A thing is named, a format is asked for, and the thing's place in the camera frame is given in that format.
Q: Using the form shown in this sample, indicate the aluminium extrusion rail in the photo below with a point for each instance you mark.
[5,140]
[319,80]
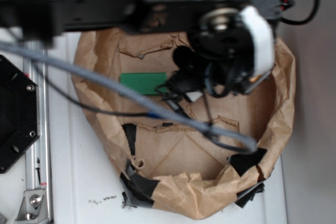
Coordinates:
[37,157]

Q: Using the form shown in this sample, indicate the green rectangular block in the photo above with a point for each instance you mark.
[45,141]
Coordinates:
[143,83]

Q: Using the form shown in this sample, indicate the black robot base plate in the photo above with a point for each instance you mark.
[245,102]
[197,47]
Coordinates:
[19,114]

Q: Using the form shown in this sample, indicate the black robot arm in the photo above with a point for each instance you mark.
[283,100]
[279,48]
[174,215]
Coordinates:
[45,19]

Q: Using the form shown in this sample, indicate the metal corner bracket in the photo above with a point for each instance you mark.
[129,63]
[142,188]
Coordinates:
[33,208]

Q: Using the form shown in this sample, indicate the black gripper white cap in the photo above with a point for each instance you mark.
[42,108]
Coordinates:
[232,53]

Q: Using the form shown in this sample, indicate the white tray board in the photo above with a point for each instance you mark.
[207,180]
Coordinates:
[86,189]

